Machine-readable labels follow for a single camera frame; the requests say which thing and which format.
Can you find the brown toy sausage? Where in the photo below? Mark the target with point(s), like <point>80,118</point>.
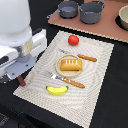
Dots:
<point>21,81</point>

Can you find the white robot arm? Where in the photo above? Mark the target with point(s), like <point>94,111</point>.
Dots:
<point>15,19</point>

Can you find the brown wooden board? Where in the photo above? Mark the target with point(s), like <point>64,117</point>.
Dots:
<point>106,27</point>

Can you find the red toy tomato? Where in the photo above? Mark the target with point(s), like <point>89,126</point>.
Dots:
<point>73,40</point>

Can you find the fork with orange handle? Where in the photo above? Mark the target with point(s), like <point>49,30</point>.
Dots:
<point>54,76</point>

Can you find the small grey pot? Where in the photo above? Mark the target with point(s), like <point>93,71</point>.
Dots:
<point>66,9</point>

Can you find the orange toy bread loaf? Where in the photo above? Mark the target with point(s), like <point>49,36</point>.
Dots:
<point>71,64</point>

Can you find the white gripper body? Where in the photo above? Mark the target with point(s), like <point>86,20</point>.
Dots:
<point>14,61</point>

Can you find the yellow toy banana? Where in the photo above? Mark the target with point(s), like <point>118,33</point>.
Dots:
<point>57,90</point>

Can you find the beige bowl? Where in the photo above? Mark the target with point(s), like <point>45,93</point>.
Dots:
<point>123,14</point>

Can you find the beige woven placemat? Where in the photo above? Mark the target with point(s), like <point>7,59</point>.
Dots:
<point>76,105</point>

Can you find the large grey pot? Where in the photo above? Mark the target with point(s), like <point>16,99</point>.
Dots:
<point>90,12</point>

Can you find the round wooden plate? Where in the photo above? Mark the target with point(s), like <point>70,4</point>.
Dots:
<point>66,73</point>

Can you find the knife with orange handle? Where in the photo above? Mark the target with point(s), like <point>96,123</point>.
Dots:
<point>79,55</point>

